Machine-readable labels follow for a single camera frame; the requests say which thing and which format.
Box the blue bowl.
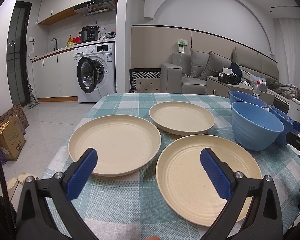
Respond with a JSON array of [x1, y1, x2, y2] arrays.
[[229, 90, 268, 108], [231, 101, 284, 151], [269, 106, 299, 145]]

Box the blue bowl front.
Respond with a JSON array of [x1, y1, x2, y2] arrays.
[[231, 101, 284, 151]]

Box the cream plate small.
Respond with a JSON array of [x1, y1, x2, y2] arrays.
[[149, 101, 215, 136]]

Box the kitchen faucet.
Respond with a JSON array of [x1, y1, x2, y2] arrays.
[[51, 38, 58, 51]]

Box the beige slipper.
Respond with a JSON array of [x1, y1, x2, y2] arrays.
[[18, 173, 39, 185]]

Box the plastic water bottle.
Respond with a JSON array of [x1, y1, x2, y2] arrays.
[[253, 81, 261, 98]]

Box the black organizer box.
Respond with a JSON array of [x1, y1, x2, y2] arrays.
[[218, 73, 241, 85]]

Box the cardboard box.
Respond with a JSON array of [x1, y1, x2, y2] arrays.
[[0, 115, 26, 161]]

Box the grey side cabinet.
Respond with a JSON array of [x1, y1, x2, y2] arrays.
[[205, 76, 275, 105]]

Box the grey cushion right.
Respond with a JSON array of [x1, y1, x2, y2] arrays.
[[199, 51, 232, 80]]

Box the grey cushion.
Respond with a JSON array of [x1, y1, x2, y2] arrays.
[[190, 49, 210, 78], [199, 51, 232, 80]]

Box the green checked tablecloth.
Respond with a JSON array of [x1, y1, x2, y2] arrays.
[[41, 93, 300, 240]]

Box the grey cushion left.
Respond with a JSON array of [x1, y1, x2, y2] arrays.
[[190, 49, 210, 78]]

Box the grey sofa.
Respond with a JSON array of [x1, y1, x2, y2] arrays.
[[160, 46, 279, 94]]

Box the white base cabinets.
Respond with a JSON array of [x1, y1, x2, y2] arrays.
[[32, 51, 78, 99]]

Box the patterned floor mat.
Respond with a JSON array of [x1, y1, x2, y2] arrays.
[[129, 68, 161, 93]]

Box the white washing machine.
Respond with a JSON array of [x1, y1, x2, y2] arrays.
[[74, 42, 116, 103]]

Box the yellow oil bottle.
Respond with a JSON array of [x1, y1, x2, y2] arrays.
[[67, 35, 74, 47]]

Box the black pressure cooker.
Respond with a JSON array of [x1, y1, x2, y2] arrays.
[[79, 25, 100, 43]]

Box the range hood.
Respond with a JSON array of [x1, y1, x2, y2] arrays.
[[74, 0, 117, 16]]

